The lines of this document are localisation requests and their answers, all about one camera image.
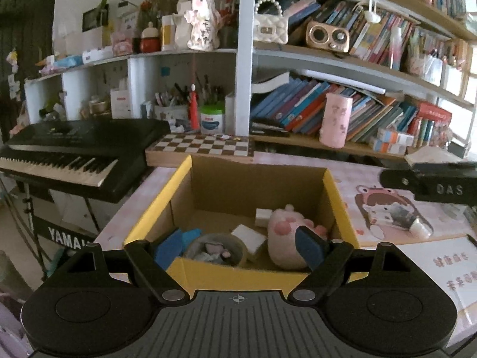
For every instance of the yellow tape roll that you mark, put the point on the yellow tape roll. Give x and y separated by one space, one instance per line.
236 246

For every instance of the yellow cardboard box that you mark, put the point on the yellow cardboard box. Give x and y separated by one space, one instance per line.
223 194

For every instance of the black electric keyboard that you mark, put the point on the black electric keyboard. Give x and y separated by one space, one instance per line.
74 138

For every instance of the pile of loose papers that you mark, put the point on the pile of loose papers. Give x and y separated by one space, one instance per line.
439 156

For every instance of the red white bottle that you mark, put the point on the red white bottle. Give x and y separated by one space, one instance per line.
150 41

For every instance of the row of upright books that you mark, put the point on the row of upright books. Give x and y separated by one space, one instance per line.
380 33

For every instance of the white plush doll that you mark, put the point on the white plush doll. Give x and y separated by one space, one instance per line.
201 26

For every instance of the white green pen holder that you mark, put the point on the white green pen holder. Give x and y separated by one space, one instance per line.
212 119

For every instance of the white red carton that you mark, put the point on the white red carton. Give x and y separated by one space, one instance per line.
120 103

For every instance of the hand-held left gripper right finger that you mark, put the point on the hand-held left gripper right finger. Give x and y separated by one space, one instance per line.
309 248

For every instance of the rose gold speaker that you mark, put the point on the rose gold speaker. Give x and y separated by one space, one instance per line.
328 37

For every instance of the white charger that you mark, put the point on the white charger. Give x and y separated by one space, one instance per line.
248 235

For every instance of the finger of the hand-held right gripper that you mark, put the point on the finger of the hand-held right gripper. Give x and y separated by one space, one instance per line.
397 181

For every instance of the pink cup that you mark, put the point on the pink cup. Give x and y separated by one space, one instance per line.
335 123

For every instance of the white orange small box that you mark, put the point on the white orange small box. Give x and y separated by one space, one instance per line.
387 147
397 137

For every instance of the red book box set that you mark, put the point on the red book box set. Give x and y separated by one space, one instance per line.
434 123

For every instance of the white quilted pearl purse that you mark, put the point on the white quilted pearl purse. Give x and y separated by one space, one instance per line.
271 26

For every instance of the clear holder with pens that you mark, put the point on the clear holder with pens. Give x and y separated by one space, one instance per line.
171 110

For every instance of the row of leaning books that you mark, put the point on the row of leaning books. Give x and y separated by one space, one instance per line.
298 108

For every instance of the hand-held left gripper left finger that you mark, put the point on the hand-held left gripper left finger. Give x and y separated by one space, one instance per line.
167 250

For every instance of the wooden chessboard box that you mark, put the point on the wooden chessboard box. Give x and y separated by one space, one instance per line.
201 145

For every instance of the small grey toy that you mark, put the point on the small grey toy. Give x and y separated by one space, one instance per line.
212 250

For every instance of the pink plush toy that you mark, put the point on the pink plush toy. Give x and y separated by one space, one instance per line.
283 235

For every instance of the small white block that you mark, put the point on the small white block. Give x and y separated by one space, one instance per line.
264 217

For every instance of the white bookshelf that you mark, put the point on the white bookshelf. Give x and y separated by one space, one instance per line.
244 63

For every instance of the black keyboard stand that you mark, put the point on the black keyboard stand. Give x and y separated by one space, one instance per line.
63 233

